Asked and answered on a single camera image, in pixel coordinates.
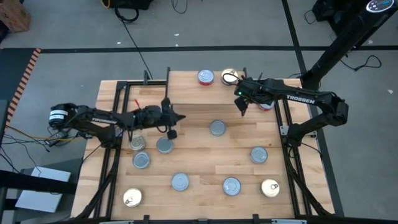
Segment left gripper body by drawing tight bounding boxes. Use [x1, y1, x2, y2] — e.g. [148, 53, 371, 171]
[152, 98, 178, 141]

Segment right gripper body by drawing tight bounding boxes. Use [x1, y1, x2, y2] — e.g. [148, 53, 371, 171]
[234, 79, 265, 118]

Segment green-label tuna can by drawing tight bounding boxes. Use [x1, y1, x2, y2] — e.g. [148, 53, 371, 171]
[170, 172, 190, 192]
[155, 136, 175, 155]
[208, 119, 227, 137]
[132, 151, 152, 170]

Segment red-label seafood can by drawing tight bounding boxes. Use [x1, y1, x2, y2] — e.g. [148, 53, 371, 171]
[257, 101, 276, 112]
[197, 68, 215, 86]
[222, 177, 242, 197]
[249, 146, 269, 165]

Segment wooden shelf black metal legs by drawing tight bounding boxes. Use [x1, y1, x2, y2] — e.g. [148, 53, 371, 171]
[164, 66, 249, 108]

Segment black tower round display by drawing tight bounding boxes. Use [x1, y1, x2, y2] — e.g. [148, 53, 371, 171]
[300, 0, 398, 97]

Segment black power adapter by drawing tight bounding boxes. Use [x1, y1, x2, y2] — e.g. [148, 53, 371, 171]
[44, 129, 71, 147]

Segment black equipment pile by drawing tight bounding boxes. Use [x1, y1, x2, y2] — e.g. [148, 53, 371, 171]
[312, 0, 368, 35]

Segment black floor device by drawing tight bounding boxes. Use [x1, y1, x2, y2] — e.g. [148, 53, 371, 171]
[101, 0, 155, 10]

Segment white flat box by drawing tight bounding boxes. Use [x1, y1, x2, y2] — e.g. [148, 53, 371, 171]
[14, 166, 72, 214]

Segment black beam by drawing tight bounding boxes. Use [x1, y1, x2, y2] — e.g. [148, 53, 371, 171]
[0, 169, 78, 196]

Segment black mat orange-striped edge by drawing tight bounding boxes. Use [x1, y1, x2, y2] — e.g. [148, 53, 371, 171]
[0, 47, 43, 128]

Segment brown cardboard box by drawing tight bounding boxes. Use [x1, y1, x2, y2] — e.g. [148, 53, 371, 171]
[0, 0, 32, 34]

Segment black aluminium table frame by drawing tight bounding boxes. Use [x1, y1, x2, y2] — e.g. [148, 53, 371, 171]
[70, 70, 336, 224]

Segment long black floor cable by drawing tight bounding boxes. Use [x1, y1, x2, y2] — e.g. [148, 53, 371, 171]
[122, 21, 154, 81]

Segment coiled black cable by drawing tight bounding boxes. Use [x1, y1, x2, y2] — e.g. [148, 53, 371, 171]
[113, 6, 140, 25]

